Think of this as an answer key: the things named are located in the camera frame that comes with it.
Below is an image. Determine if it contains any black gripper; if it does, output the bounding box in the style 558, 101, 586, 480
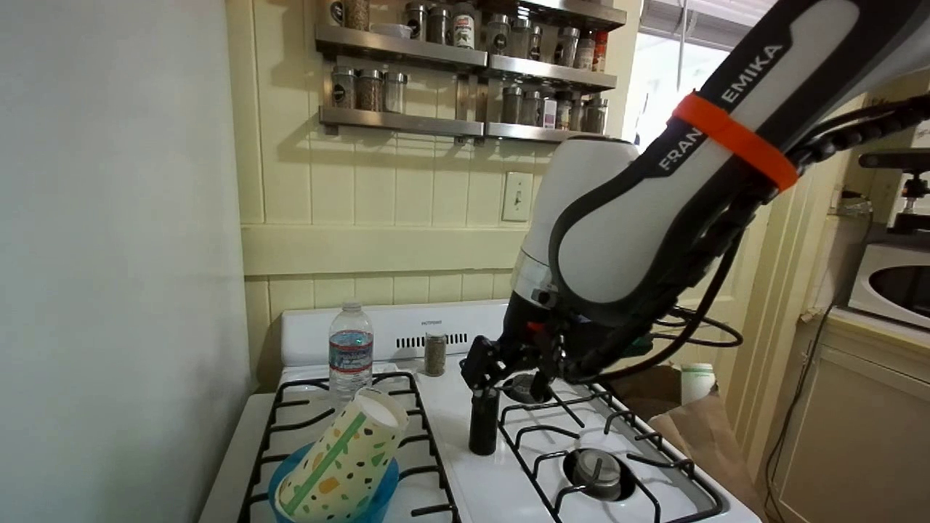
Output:
458, 294, 596, 391

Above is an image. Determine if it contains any black cylindrical shaker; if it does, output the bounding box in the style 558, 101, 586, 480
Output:
467, 382, 503, 459

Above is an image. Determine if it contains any metal spice shelf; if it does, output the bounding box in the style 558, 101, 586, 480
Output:
317, 101, 609, 147
314, 0, 630, 93

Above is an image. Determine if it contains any round metal burner cap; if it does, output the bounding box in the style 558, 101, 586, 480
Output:
560, 443, 633, 502
505, 375, 556, 407

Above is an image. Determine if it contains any grey pepper shaker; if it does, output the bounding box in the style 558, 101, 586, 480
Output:
420, 330, 451, 378

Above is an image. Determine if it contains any black double burner grate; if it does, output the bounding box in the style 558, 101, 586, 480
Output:
492, 372, 731, 523
234, 368, 461, 523

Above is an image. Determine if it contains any white gas stove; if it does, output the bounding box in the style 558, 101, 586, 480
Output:
198, 297, 765, 523

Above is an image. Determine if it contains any clear plastic water bottle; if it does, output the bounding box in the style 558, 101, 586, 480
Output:
326, 301, 377, 401

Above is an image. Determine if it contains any blue bowl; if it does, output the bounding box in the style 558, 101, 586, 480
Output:
263, 441, 400, 523

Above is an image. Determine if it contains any white lidded jar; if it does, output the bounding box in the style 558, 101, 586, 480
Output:
676, 361, 721, 407

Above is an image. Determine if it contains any white label spice jar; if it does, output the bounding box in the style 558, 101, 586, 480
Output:
448, 0, 479, 51

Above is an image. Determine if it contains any metal cup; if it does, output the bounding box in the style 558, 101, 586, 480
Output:
327, 0, 374, 32

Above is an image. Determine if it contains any white refrigerator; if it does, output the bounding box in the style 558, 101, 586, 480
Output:
0, 0, 255, 523

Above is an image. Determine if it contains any cream kitchen cabinet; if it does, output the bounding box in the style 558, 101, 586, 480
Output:
765, 305, 930, 523

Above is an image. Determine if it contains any white microwave oven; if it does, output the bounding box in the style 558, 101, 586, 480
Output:
845, 240, 930, 333

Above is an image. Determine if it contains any cream light switch plate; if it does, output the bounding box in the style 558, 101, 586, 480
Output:
500, 167, 538, 227

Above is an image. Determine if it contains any black appliance power cord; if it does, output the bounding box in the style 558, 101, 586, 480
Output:
762, 307, 836, 516

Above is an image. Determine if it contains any orange cable strap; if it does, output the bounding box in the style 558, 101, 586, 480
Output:
667, 90, 801, 194

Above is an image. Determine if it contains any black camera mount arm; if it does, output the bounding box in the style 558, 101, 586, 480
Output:
887, 172, 930, 236

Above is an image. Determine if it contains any black stereo camera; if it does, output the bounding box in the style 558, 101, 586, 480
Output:
858, 144, 930, 175

